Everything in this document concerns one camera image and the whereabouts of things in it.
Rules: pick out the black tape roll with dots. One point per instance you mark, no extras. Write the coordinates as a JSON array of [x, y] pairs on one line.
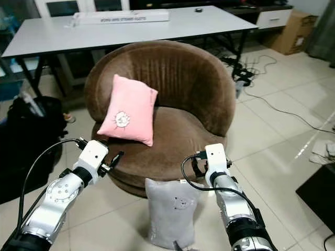
[[198, 9]]

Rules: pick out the grey pillow with bear print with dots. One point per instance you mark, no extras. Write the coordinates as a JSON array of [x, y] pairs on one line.
[[172, 214]]

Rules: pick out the white table with black legs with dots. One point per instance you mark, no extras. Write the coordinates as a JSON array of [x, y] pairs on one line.
[[136, 35]]

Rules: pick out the black flat floor mat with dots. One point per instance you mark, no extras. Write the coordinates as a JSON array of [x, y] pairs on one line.
[[319, 196]]

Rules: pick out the blue storage box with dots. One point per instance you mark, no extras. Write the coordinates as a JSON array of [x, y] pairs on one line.
[[7, 90]]

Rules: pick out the pink pillow with cartoon print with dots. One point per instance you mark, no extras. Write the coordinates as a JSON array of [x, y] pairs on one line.
[[128, 107]]

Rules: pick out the long white rack carton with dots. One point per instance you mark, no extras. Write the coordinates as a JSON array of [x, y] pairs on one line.
[[120, 18]]

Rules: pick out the white drawer cabinet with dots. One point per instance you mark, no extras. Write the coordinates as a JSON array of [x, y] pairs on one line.
[[275, 18]]

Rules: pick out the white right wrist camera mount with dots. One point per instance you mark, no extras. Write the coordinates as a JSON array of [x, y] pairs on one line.
[[216, 159]]

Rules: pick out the white glass door cabinet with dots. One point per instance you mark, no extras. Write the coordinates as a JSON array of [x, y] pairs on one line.
[[81, 7]]

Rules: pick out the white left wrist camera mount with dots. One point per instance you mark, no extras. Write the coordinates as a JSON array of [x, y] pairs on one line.
[[93, 156]]

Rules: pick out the brown round velvet sofa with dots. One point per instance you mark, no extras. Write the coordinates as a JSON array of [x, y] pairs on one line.
[[193, 83]]

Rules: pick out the white crumpled cloth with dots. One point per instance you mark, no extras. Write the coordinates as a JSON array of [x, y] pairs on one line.
[[323, 152]]

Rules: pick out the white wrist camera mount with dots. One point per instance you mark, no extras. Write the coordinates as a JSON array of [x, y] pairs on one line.
[[216, 159], [93, 156]]

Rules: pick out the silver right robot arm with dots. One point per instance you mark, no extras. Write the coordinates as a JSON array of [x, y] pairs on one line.
[[235, 209]]

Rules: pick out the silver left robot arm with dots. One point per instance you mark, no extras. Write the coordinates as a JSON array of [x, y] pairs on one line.
[[55, 201]]

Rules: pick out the black fabric bag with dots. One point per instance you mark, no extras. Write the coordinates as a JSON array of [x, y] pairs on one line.
[[26, 151]]

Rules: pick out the brown cardboard box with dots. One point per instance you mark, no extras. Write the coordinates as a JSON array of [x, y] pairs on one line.
[[290, 34]]

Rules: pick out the grey curtain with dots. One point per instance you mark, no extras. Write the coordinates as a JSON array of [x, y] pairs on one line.
[[322, 29]]

